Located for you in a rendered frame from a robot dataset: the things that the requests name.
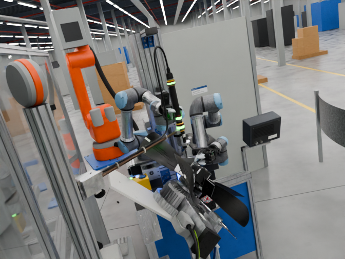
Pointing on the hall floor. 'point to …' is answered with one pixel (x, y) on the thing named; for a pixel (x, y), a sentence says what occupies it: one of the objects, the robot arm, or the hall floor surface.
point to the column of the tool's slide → (62, 180)
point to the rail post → (254, 220)
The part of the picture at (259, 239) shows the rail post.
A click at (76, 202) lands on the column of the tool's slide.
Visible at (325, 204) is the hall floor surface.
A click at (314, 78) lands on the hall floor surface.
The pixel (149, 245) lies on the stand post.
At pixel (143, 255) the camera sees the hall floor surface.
